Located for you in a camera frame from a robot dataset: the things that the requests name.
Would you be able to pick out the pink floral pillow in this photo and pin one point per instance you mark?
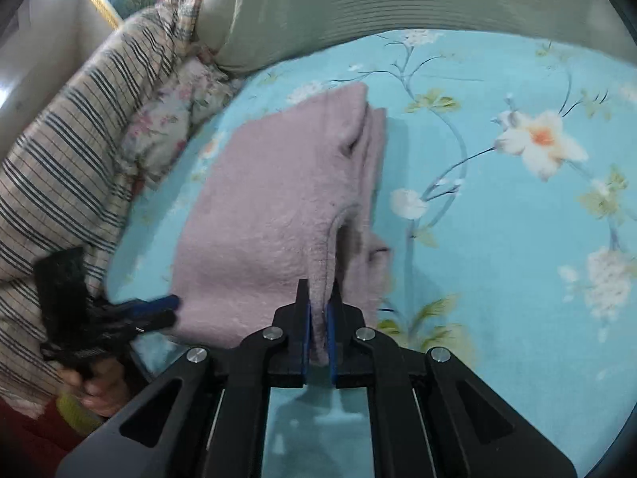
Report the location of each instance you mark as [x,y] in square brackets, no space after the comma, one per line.
[164,114]

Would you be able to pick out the blue floral bedsheet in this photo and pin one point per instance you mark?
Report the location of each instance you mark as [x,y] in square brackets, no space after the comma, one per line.
[497,259]

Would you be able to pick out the pink knit sweater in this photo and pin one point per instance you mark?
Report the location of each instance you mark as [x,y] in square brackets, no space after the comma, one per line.
[259,199]

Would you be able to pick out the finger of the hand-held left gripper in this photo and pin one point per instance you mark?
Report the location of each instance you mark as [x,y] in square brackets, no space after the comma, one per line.
[149,323]
[149,306]

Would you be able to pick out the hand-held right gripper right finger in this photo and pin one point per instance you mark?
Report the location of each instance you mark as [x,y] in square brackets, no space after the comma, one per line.
[332,343]

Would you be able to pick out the person's left hand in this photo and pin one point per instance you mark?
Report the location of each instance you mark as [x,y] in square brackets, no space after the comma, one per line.
[107,386]

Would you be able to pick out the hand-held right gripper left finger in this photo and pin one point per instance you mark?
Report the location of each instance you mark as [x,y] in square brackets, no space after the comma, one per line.
[304,338]

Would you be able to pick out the plaid blanket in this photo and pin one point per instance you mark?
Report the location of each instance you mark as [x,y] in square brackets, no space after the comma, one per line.
[59,159]

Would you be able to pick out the dark red cloth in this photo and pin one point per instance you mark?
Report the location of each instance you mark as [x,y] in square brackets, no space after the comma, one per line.
[30,443]

